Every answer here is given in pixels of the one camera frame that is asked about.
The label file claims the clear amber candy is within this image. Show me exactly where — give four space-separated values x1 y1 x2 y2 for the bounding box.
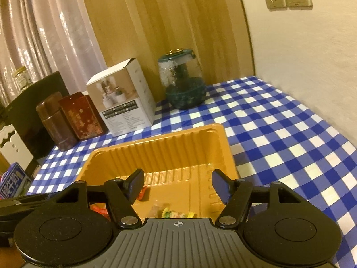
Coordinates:
148 203 165 218

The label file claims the yellow green candy packet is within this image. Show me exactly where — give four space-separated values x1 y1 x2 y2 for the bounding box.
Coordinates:
161 207 195 218

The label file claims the large red candy packet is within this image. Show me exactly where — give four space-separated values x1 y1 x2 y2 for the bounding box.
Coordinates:
137 186 148 201

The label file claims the blue milk carton box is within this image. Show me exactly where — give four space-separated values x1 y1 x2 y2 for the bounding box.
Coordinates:
0 162 32 200

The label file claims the white carved chair back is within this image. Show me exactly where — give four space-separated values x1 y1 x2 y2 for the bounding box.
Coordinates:
1 125 34 170

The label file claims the orange plastic tray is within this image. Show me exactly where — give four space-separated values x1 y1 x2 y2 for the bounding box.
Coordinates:
77 124 239 220

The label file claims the blue white checkered tablecloth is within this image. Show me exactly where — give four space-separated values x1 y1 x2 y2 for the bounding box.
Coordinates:
29 77 356 267

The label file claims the red gold gift box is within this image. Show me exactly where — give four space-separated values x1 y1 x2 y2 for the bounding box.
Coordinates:
59 92 108 141

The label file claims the white humidifier box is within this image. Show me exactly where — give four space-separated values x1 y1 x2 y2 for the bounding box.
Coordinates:
87 58 156 137

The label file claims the brown metal canister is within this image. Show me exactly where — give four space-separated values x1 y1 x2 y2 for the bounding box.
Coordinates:
36 91 78 151

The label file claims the green glass terrarium jar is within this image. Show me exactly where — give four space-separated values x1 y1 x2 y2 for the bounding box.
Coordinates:
158 48 207 109

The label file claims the glass jar on monitor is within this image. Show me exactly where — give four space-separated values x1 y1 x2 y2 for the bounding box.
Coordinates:
13 66 33 92

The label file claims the pink sheer curtain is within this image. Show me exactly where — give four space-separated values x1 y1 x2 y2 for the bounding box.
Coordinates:
1 0 106 107

